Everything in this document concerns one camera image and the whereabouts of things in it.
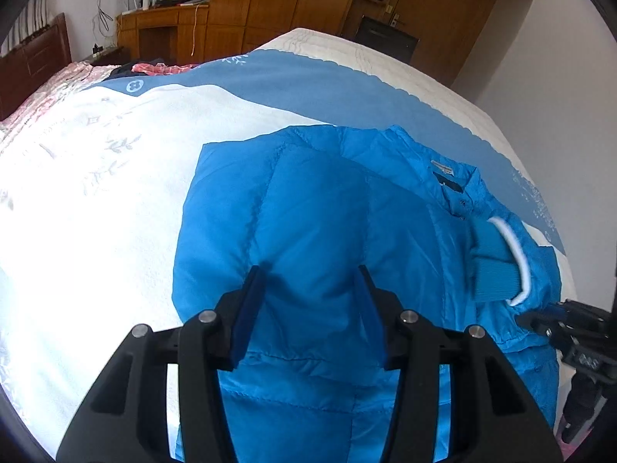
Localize bed with white mattress cover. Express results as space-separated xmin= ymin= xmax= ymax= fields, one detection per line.
xmin=253 ymin=28 xmax=582 ymax=309

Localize dark wooden headboard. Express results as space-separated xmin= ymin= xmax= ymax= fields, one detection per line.
xmin=0 ymin=12 xmax=73 ymax=122

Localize black box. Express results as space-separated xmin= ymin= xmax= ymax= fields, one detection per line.
xmin=355 ymin=15 xmax=420 ymax=64

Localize pink floral quilt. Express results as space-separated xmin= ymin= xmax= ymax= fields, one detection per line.
xmin=0 ymin=60 xmax=122 ymax=132

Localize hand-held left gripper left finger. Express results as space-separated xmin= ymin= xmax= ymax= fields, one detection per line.
xmin=57 ymin=265 xmax=266 ymax=463

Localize wooden door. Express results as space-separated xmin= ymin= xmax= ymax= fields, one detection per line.
xmin=339 ymin=0 xmax=502 ymax=88

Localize white and blue blanket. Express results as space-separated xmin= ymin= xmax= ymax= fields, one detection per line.
xmin=0 ymin=51 xmax=567 ymax=463

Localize red plaid cloth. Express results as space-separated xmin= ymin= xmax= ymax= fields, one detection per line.
xmin=132 ymin=62 xmax=201 ymax=78

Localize white wall cables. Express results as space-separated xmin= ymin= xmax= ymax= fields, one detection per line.
xmin=93 ymin=0 xmax=117 ymax=37

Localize wooden desk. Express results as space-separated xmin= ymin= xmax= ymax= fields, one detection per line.
xmin=116 ymin=4 xmax=211 ymax=66

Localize blue puffer jacket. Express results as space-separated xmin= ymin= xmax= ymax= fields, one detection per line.
xmin=171 ymin=124 xmax=562 ymax=463

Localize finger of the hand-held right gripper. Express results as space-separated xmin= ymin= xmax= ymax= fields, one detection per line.
xmin=517 ymin=301 xmax=574 ymax=348

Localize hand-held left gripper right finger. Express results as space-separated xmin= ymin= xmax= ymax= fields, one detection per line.
xmin=357 ymin=265 xmax=565 ymax=463

